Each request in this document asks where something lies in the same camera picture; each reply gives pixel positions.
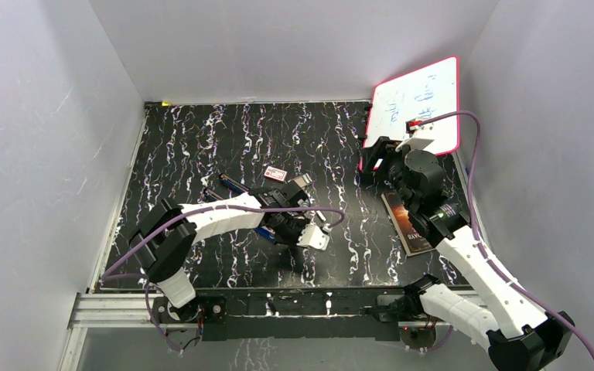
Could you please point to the red white staple box sleeve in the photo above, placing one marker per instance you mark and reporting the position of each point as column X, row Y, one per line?
column 275, row 174

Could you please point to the staple box tray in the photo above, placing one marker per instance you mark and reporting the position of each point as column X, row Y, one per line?
column 303, row 181

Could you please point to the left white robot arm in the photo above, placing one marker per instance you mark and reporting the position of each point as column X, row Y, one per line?
column 166, row 235

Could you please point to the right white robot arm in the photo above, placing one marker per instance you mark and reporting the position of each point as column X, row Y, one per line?
column 516, row 333

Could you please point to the blue stapler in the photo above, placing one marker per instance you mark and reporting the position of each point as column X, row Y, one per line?
column 232, row 184
column 211, row 195

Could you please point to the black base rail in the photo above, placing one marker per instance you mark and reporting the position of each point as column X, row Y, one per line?
column 299, row 313

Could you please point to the pink framed whiteboard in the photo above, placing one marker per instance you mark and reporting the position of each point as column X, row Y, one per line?
column 424, row 93

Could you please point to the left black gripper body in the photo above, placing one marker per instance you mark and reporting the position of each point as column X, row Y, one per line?
column 288, row 230

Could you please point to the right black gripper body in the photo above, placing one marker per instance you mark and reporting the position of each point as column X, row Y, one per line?
column 390, row 167

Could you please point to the dark brown book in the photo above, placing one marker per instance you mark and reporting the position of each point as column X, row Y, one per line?
column 412, row 241

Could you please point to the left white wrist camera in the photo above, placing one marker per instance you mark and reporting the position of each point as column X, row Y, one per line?
column 314, row 237

